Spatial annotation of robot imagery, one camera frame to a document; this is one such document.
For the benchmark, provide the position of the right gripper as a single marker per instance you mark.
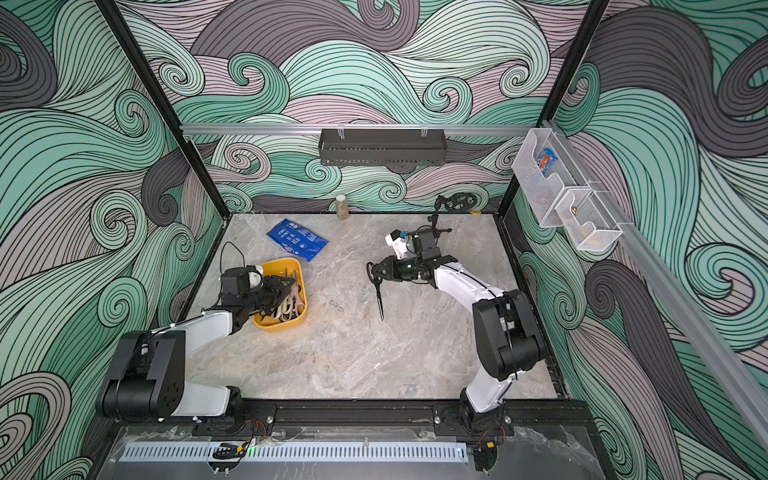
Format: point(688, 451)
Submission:
point(387, 269)

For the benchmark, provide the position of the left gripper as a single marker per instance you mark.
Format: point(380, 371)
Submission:
point(276, 289)

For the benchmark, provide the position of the cream kitchen shears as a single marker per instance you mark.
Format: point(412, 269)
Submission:
point(290, 309)

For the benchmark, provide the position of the yellow storage box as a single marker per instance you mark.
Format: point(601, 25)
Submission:
point(284, 267)

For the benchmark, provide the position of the large black scissors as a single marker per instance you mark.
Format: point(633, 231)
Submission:
point(376, 279)

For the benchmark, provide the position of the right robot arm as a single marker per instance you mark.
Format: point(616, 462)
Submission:
point(508, 340)

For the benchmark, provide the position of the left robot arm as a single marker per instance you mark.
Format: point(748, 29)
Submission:
point(145, 379)

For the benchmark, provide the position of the black mini tripod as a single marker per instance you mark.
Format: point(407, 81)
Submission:
point(455, 203)

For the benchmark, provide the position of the blue snack packet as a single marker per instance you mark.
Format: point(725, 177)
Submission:
point(297, 240)

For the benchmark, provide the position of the small beige bottle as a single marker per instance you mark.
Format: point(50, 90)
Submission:
point(341, 207)

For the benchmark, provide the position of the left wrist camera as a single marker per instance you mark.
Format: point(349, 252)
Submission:
point(240, 280)

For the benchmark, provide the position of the black wall shelf basket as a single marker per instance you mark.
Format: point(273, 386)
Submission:
point(389, 148)

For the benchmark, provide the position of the aluminium wall rail back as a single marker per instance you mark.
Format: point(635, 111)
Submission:
point(304, 129)

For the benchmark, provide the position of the aluminium wall rail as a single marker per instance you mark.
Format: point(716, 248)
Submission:
point(745, 393)
point(304, 129)

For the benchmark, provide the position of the large clear wall bin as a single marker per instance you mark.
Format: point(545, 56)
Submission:
point(543, 174)

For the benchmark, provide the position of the white perforated cable duct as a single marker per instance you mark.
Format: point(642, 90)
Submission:
point(293, 452)

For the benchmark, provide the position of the small clear wall bin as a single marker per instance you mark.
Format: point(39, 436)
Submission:
point(586, 221)

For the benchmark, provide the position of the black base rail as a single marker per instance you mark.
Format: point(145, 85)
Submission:
point(443, 417)

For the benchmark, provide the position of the aluminium wall rail right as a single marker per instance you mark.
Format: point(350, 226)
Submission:
point(745, 393)

